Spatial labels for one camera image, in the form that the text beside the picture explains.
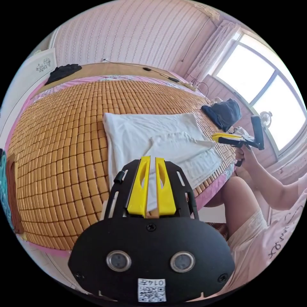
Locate person's right hand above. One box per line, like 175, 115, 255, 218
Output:
236, 146, 256, 167

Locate brown cloth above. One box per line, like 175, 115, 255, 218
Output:
5, 153, 25, 234

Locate white dress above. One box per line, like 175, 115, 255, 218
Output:
102, 112, 225, 213

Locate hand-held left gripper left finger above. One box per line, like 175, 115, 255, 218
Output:
127, 156, 151, 216

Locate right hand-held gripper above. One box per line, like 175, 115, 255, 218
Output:
212, 133, 258, 167

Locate person's right forearm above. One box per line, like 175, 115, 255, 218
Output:
247, 154, 301, 209

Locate teal patterned cloth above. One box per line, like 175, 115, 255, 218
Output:
0, 148, 14, 230

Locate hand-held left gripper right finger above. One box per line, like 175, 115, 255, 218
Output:
155, 157, 178, 216

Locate window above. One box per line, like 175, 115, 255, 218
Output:
210, 33, 301, 158

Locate pink curtain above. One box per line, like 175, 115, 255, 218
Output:
184, 20, 241, 83

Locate white fan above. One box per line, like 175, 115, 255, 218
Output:
259, 111, 273, 129

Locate black garment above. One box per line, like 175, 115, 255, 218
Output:
45, 64, 83, 86

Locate dark blue garment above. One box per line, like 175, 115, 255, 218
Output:
201, 98, 242, 133

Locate person's body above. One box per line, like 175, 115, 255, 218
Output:
222, 176, 307, 296

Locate bed with woven mat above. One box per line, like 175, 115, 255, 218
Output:
4, 63, 237, 259

